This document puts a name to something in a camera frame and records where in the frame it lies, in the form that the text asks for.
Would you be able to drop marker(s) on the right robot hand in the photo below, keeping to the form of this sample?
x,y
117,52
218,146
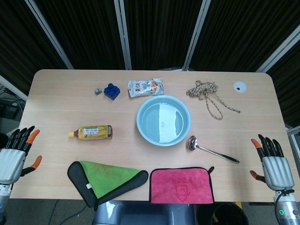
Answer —
x,y
277,171

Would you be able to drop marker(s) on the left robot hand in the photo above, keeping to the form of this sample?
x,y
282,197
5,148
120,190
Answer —
x,y
12,161

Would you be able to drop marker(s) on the silver metal ladle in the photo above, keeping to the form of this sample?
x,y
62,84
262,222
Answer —
x,y
193,142

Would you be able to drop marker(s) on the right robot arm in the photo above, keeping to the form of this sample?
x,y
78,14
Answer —
x,y
288,211

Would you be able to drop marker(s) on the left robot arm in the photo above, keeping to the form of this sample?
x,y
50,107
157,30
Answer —
x,y
3,194

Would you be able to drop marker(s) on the light blue plastic basin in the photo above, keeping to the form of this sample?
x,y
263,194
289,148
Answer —
x,y
150,122

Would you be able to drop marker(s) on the black equipment box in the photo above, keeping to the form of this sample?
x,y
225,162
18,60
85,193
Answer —
x,y
10,109

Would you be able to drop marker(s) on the black waste bin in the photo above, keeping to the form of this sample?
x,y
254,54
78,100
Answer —
x,y
229,215

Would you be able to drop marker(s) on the corn tea bottle yellow cap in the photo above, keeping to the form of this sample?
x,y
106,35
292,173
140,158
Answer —
x,y
91,132

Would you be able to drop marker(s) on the green and grey cloth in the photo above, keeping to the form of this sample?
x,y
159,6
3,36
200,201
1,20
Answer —
x,y
105,178

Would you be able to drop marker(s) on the pink cloth black trim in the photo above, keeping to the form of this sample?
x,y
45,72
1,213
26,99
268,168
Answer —
x,y
180,185

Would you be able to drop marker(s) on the small grey cube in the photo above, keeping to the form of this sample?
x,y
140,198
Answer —
x,y
98,91

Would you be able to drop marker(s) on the blue toy building block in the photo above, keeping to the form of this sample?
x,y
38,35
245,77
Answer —
x,y
112,92

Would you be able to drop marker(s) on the grey robot torso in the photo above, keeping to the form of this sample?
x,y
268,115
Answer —
x,y
140,213

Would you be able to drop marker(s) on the white snack packet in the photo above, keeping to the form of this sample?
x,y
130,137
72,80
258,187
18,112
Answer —
x,y
144,87

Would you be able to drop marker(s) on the silver partition post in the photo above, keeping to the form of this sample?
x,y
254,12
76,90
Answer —
x,y
196,35
49,32
294,130
276,54
11,87
123,35

